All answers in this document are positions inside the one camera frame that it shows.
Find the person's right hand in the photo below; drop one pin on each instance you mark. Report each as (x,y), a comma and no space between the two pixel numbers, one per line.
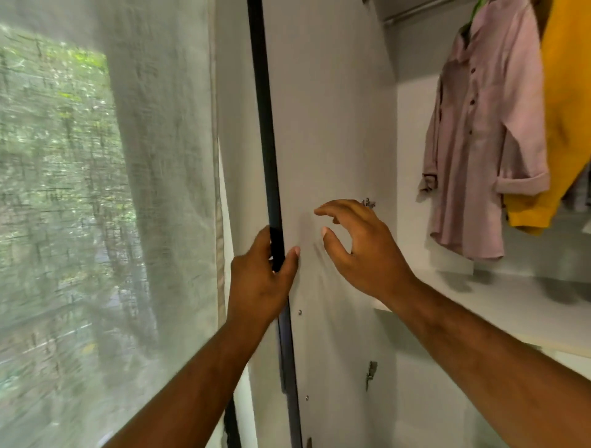
(369,254)

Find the person's left hand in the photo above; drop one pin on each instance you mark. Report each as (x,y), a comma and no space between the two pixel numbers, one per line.
(258,286)

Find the white wooden wardrobe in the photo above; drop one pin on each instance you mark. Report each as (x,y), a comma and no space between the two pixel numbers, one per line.
(323,111)

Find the pink and yellow garment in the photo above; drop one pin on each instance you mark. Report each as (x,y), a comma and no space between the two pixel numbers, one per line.
(568,111)

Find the pile of coloured plastic hangers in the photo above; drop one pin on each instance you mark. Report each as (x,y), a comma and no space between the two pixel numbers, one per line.
(477,11)

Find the person's left forearm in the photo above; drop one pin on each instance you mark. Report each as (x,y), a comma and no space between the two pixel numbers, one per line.
(189,392)

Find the person's right forearm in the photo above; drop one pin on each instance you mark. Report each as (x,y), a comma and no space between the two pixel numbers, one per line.
(499,378)

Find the metal door hinge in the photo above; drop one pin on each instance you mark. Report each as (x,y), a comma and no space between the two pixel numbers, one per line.
(370,372)
(368,202)

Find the sheer white curtain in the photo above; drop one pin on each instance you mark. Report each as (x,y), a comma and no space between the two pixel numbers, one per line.
(102,231)

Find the metal wardrobe hanging rail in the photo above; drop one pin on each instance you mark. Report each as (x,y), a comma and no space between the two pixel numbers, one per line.
(415,11)

